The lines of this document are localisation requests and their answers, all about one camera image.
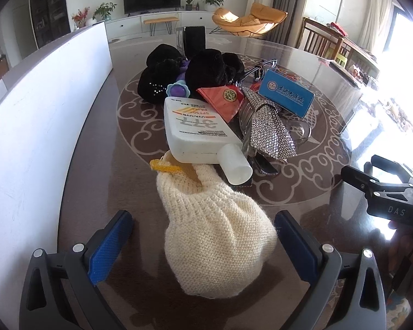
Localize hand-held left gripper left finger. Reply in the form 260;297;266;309
19;210;135;330

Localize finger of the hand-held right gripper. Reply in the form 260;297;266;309
341;166;413;198
371;155;413;183

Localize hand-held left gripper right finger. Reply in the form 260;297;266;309
275;210;388;330

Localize cream knit hat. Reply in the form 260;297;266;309
156;163;279;299

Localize red pouch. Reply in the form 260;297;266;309
196;86;245;123

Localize patterned brown desktop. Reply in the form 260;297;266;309
57;32;413;330

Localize person's right hand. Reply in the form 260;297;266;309
388;223;413;282

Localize clear glass dish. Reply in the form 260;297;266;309
237;103;312;159

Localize rhinestone bow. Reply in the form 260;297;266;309
241;87;297;160

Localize floral patterned cloth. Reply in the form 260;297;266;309
387;289;412;330

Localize blue card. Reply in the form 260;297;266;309
258;68;315;118

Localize yellow stool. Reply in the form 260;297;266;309
337;49;352;68

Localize cluttered wooden side table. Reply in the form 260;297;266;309
330;22;381;86

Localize white partition board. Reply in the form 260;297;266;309
0;21;112;330

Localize wooden chair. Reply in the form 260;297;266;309
301;17;345;62

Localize white sunscreen bottle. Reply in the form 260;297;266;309
163;96;253;185

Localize white sheer curtain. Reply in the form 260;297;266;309
360;0;395;56

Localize purple toy wand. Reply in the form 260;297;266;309
167;60;192;99

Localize black beaded plush hat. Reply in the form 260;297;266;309
137;43;186;103

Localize orange lounge chair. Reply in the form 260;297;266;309
211;2;288;38

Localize black speaker box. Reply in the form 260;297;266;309
175;26;207;59

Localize white television cabinet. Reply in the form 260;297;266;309
105;10;224;41

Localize large potted plant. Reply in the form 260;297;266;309
197;0;227;12

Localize red flowers in vase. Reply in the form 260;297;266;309
72;7;91;29

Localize wooden bench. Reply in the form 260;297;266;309
143;16;179;37

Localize leafy green potted plant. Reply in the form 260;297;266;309
93;2;118;21

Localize dark display cabinet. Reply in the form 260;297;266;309
29;0;71;49

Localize metal frame sunglasses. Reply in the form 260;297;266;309
241;60;278;84

